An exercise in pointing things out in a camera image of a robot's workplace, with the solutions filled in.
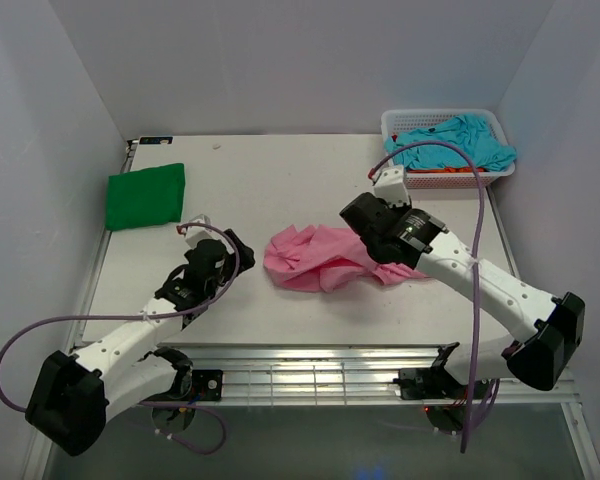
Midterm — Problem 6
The green folded t shirt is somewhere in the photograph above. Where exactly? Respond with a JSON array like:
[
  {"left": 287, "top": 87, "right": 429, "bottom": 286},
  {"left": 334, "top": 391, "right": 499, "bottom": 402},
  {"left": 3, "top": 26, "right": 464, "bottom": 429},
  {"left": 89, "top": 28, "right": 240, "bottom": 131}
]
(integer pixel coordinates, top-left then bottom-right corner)
[{"left": 105, "top": 163, "right": 186, "bottom": 231}]

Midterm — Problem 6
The pink t shirt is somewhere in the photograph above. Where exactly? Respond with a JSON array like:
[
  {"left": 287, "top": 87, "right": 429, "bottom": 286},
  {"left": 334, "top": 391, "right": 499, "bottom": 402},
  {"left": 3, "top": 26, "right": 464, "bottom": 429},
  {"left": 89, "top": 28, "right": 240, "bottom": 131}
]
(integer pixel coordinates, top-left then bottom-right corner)
[{"left": 263, "top": 225, "right": 426, "bottom": 293}]

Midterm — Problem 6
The aluminium frame rail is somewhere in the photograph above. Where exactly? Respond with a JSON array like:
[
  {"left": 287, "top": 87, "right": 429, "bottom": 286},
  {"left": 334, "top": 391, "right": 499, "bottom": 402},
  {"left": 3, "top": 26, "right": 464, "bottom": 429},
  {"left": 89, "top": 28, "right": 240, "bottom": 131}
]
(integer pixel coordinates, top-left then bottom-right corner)
[{"left": 44, "top": 343, "right": 580, "bottom": 407}]

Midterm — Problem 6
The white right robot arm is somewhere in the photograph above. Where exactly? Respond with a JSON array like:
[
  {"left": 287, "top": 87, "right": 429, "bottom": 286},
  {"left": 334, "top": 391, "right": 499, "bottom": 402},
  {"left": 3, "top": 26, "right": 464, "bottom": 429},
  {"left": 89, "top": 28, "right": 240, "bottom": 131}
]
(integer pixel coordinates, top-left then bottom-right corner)
[{"left": 340, "top": 193, "right": 585, "bottom": 397}]

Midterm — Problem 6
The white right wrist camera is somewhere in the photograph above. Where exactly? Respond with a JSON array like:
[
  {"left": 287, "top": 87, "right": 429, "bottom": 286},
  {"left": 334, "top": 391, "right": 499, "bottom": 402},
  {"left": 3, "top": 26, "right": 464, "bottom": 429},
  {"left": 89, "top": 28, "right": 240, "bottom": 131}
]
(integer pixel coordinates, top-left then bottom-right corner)
[{"left": 368, "top": 165, "right": 412, "bottom": 209}]

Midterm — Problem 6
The blue label sticker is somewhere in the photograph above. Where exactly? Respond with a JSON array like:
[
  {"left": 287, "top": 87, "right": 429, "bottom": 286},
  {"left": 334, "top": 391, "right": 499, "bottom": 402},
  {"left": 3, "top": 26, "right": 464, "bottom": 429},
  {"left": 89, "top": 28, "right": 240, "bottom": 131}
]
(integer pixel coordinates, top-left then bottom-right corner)
[{"left": 138, "top": 136, "right": 173, "bottom": 145}]

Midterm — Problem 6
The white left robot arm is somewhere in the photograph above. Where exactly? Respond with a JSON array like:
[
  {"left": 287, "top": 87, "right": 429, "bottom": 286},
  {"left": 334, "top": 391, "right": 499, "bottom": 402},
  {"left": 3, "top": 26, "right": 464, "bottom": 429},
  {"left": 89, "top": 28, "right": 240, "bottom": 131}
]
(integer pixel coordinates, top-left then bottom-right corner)
[{"left": 25, "top": 229, "right": 255, "bottom": 456}]

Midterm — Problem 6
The white plastic basket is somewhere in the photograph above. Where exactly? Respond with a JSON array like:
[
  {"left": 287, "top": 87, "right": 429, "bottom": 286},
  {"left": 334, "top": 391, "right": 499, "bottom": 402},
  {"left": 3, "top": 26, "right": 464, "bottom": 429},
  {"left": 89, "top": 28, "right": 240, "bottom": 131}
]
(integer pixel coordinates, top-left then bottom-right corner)
[{"left": 380, "top": 109, "right": 517, "bottom": 188}]

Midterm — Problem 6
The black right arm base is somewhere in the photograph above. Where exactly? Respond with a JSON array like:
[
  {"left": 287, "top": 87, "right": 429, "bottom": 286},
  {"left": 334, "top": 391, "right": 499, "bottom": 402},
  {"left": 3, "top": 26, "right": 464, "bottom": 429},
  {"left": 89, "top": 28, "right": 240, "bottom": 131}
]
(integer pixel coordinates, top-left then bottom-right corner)
[{"left": 393, "top": 367, "right": 501, "bottom": 436}]

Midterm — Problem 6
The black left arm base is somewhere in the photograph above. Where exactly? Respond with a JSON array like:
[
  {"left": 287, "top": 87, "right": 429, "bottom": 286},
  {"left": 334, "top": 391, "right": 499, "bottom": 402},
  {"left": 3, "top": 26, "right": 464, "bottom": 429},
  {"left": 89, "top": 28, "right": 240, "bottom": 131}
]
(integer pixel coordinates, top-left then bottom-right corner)
[{"left": 148, "top": 369, "right": 224, "bottom": 434}]

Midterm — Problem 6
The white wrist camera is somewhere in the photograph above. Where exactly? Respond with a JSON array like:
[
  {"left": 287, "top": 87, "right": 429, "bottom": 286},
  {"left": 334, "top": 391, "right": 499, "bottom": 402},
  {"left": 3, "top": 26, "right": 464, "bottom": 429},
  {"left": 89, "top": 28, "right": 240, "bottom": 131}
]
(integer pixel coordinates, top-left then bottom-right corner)
[
  {"left": 176, "top": 214, "right": 213, "bottom": 249},
  {"left": 368, "top": 165, "right": 412, "bottom": 209}
]

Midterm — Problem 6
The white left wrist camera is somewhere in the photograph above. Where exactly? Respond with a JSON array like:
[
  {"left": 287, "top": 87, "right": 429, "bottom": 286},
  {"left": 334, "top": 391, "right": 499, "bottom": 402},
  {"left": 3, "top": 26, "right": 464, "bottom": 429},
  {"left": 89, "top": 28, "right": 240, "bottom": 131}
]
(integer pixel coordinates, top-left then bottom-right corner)
[{"left": 176, "top": 214, "right": 213, "bottom": 249}]

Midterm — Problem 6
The orange t shirt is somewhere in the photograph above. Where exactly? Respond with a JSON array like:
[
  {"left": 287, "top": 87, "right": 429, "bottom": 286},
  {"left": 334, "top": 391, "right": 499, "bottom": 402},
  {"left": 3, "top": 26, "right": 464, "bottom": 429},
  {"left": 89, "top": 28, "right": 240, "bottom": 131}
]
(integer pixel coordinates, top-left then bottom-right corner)
[{"left": 406, "top": 166, "right": 474, "bottom": 175}]

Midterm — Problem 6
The blue t shirt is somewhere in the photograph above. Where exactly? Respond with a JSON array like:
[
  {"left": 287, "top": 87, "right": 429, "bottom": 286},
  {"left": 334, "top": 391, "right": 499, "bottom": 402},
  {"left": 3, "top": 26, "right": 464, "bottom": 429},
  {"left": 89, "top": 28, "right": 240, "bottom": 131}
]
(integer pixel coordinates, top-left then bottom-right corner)
[{"left": 383, "top": 113, "right": 518, "bottom": 172}]

